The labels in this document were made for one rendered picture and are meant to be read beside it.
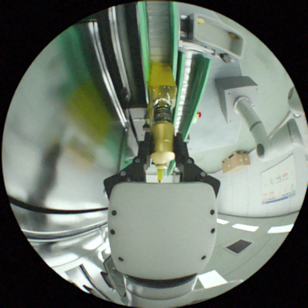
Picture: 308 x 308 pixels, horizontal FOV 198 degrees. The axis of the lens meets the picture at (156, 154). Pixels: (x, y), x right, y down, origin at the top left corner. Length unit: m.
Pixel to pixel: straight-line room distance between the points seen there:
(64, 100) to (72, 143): 0.07
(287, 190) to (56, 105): 3.89
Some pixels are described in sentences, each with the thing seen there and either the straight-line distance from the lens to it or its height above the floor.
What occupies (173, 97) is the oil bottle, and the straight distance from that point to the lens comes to 0.19.
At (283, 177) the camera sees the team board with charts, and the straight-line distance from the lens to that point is 3.75.
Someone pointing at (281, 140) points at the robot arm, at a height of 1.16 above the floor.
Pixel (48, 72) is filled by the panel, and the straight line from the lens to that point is 0.16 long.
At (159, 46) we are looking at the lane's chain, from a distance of 0.36.
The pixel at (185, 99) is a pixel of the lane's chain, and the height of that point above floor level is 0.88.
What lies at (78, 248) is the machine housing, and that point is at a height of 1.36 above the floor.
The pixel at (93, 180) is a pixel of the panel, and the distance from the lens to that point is 0.21.
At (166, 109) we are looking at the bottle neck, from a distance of 0.16.
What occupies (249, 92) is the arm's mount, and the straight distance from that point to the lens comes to 0.60.
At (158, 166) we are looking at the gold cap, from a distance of 0.29.
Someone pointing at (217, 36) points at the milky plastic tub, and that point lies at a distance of 0.54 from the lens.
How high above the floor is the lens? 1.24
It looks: 23 degrees down
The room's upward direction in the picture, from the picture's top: 179 degrees counter-clockwise
